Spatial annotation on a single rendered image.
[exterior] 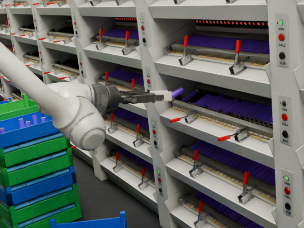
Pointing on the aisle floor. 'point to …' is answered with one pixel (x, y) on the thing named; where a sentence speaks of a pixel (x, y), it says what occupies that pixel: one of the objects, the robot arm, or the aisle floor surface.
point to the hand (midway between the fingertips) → (160, 95)
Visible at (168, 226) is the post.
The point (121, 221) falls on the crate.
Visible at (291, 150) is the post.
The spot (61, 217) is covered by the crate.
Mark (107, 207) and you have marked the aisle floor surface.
